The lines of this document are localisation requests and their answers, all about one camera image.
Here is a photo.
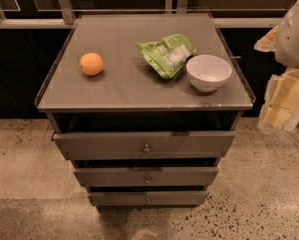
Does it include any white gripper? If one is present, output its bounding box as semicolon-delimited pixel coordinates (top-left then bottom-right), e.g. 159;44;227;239
254;26;299;132

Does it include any grey bottom drawer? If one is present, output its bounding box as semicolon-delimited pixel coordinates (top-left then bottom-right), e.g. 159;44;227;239
89;191;207;207

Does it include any grey drawer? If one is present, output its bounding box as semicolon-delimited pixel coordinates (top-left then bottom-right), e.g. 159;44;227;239
89;191;207;207
74;167;218;187
53;131;235;160

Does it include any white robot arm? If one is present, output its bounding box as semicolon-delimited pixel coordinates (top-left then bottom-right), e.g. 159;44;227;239
254;0;299;134

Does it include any grey drawer cabinet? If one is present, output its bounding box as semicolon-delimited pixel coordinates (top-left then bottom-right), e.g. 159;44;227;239
36;14;255;197

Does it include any grey top drawer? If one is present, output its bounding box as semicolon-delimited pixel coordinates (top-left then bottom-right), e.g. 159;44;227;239
53;131;235;160

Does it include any grey middle drawer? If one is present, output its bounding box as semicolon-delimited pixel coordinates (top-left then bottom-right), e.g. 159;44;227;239
74;167;218;187

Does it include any white bowl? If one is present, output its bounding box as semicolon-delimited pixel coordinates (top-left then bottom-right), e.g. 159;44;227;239
186;55;232;92

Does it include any green snack bag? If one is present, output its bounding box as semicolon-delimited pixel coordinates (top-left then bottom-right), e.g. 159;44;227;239
137;34;195;79

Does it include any orange fruit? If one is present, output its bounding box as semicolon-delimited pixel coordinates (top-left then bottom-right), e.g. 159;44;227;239
80;53;103;76

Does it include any metal railing frame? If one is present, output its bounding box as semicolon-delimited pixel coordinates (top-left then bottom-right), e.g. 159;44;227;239
0;0;299;30

